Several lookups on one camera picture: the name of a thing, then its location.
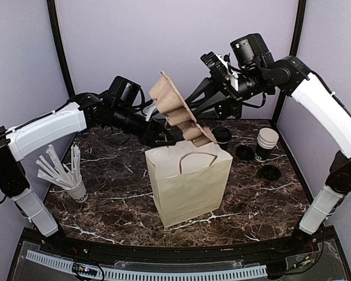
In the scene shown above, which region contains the cream paper bag with handles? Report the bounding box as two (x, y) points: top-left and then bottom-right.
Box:
(145, 140), (233, 228)

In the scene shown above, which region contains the left black corner post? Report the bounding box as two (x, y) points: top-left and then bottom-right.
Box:
(46, 0), (75, 98)

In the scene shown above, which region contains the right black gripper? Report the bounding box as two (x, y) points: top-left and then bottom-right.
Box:
(183, 63), (269, 119)

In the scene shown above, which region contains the white cup holding straws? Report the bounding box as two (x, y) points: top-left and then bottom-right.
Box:
(66, 179), (88, 203)

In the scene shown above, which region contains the single black paper coffee cup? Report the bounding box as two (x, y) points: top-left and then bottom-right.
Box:
(216, 135), (232, 151)

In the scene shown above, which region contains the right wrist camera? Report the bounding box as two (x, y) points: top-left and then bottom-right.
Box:
(200, 52), (239, 91)

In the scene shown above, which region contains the brown pulp cup carrier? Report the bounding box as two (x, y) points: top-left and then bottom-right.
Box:
(149, 71), (217, 148)

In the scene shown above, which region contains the black corner post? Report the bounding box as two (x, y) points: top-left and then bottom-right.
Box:
(46, 0), (75, 98)
(270, 0), (307, 126)

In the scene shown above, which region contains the stack of white paper cups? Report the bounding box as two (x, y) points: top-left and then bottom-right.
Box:
(255, 128), (279, 162)

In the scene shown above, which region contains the stack of black coffee lids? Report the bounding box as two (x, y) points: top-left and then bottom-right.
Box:
(261, 165), (281, 181)

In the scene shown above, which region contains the grey slotted cable duct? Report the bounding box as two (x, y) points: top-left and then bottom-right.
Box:
(25, 250), (267, 281)

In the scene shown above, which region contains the loose black coffee lid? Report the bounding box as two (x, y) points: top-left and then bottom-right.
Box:
(236, 145), (255, 161)

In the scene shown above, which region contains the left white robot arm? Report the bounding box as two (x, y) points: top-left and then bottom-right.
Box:
(0, 76), (176, 255)

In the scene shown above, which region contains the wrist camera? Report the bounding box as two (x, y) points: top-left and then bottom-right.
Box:
(200, 52), (239, 91)
(142, 101), (158, 122)

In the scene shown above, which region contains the right black corner post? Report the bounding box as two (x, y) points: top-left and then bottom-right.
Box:
(270, 0), (307, 126)

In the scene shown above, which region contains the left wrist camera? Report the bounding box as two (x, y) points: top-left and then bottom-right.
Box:
(142, 101), (158, 122)

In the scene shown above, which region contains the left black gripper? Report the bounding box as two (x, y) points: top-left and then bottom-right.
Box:
(111, 104), (177, 148)

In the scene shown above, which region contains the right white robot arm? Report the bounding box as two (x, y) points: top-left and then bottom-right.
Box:
(186, 33), (351, 254)

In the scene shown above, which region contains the black front frame rail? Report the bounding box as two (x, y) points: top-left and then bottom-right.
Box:
(20, 227), (335, 264)

